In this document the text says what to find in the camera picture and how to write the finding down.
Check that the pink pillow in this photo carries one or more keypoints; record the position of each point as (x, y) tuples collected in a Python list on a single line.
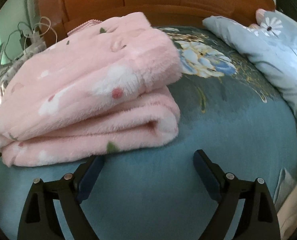
[(259, 15)]

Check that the white cloth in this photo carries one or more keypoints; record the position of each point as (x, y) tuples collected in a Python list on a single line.
[(293, 205)]

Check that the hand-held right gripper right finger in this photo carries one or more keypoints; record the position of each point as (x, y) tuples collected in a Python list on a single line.
[(207, 175)]

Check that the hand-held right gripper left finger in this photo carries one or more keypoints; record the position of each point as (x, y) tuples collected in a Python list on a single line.
[(89, 177)]

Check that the pink fleece floral garment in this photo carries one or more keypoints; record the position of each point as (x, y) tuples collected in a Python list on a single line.
[(76, 85)]

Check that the grey patterned cloth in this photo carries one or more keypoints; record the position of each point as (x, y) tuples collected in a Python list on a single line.
[(26, 56)]

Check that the teal floral bed sheet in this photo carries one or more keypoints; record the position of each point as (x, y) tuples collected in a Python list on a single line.
[(151, 130)]

